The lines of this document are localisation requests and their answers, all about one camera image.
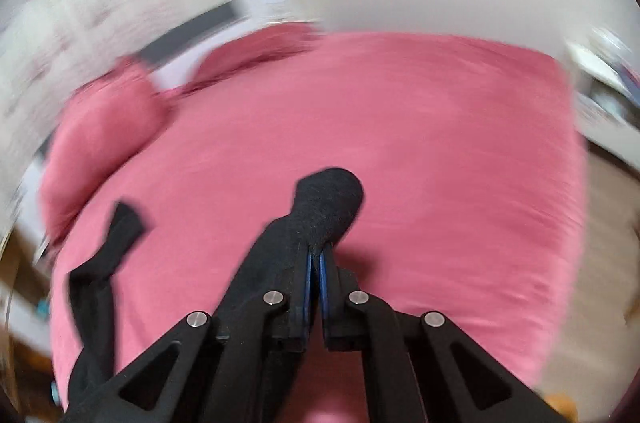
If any pink bed with sheet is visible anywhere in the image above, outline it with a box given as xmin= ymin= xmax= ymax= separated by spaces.
xmin=40 ymin=23 xmax=585 ymax=422

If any white right nightstand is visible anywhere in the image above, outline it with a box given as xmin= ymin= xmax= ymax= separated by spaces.
xmin=564 ymin=27 xmax=639 ymax=170

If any grey white headboard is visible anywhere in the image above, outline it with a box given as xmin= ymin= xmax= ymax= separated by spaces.
xmin=137 ymin=0 xmax=308 ymax=91

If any flat pink pillow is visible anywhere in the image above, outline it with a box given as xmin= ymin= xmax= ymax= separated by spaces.
xmin=177 ymin=22 xmax=321 ymax=96

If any large pink pillow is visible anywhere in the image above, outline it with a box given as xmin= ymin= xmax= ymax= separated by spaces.
xmin=39 ymin=57 xmax=170 ymax=244

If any patterned white curtain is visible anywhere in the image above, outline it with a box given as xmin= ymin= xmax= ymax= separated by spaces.
xmin=1 ymin=0 xmax=177 ymax=221

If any black knit garment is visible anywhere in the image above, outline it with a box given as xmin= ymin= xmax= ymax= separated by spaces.
xmin=64 ymin=167 xmax=363 ymax=422

